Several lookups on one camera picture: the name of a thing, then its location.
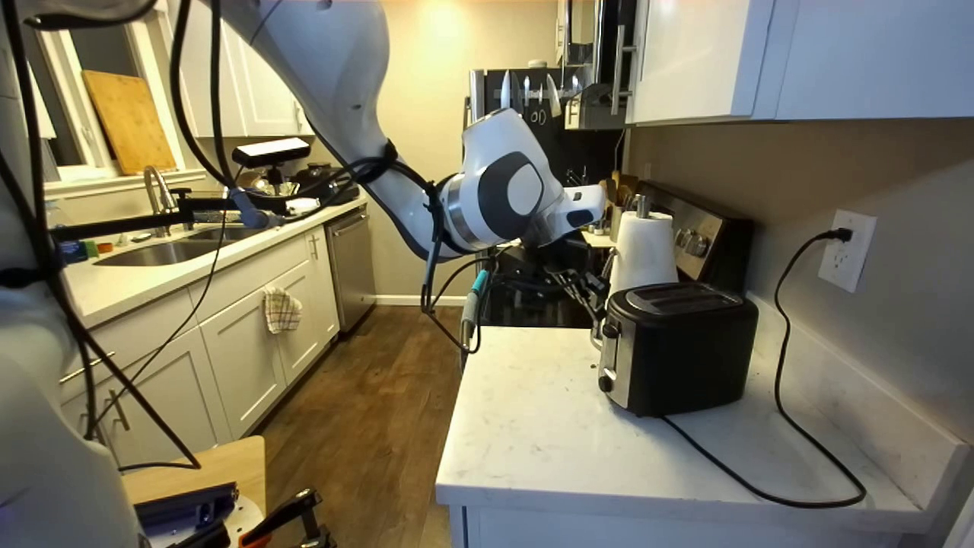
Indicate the wooden box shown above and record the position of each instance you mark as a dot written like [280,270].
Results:
[201,466]

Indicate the black stereo camera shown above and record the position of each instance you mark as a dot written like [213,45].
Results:
[270,152]

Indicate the white wall outlet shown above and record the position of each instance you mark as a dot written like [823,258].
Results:
[847,251]

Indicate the dark range hood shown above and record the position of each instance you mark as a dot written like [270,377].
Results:
[537,97]

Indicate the black tripod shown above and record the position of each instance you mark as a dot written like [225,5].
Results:
[290,518]

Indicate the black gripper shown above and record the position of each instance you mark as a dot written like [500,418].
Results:
[566,262]

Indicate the blue black case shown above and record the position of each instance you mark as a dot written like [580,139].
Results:
[187,513]

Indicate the wooden cutting board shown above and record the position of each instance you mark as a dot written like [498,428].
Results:
[128,123]

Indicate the white upper wall cabinet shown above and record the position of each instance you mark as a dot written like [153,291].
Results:
[811,55]

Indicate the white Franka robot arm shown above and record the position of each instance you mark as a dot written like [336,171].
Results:
[336,63]

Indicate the chrome sink faucet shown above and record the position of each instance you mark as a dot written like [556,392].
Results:
[157,191]

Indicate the stainless dishwasher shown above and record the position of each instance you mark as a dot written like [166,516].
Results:
[351,270]

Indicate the white hanging dish towel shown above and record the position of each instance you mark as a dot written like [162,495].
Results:
[280,311]

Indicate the black and steel toaster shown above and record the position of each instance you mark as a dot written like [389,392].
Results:
[679,352]

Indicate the white counter base cabinet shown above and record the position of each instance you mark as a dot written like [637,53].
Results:
[659,528]

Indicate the stainless black electric stove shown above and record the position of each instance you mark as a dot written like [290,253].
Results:
[702,244]

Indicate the white sink base cabinets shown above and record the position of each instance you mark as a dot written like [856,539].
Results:
[231,355]

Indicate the white paper towel roll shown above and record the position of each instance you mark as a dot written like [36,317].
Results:
[641,201]
[643,253]

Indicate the black camera mounting bar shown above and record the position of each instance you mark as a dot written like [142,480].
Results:
[153,213]

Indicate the stainless kitchen sink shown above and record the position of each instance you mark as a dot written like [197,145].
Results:
[172,248]

